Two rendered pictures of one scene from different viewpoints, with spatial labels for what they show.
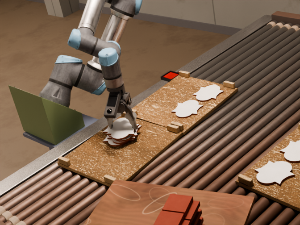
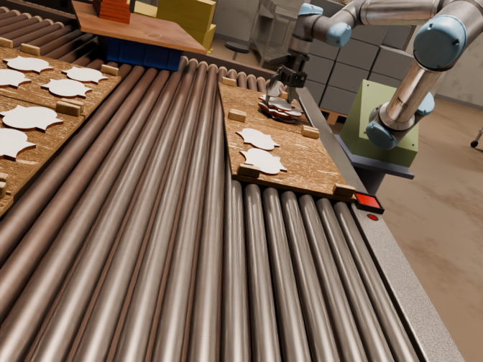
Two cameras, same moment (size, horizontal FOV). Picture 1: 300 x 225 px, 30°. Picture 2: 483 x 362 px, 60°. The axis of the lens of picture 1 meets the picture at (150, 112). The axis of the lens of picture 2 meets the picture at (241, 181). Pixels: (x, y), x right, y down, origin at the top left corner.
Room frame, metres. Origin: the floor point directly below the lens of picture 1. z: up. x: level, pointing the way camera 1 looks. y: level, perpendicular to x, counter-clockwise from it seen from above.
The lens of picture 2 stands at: (2.74, -1.23, 1.40)
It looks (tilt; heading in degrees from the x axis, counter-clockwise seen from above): 27 degrees down; 120
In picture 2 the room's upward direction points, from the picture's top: 17 degrees clockwise
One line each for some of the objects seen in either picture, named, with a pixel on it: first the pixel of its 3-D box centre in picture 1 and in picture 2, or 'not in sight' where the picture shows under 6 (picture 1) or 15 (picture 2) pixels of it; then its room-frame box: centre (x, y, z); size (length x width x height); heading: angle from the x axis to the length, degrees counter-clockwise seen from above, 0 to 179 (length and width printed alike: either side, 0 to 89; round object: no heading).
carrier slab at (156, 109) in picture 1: (181, 102); (282, 155); (2.24, -0.15, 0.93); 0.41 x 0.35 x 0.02; 133
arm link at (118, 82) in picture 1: (113, 81); (300, 45); (2.04, 0.12, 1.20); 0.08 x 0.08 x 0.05
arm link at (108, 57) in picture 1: (110, 63); (307, 22); (2.04, 0.12, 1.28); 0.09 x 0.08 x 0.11; 174
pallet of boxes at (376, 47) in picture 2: not in sight; (342, 65); (0.77, 3.80, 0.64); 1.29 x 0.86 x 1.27; 37
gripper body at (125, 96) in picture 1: (118, 97); (293, 68); (2.05, 0.12, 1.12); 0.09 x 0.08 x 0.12; 158
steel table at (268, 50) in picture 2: not in sight; (279, 35); (-0.95, 5.03, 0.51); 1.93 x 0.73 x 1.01; 132
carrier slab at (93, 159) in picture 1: (120, 148); (264, 109); (1.96, 0.15, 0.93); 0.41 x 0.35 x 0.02; 134
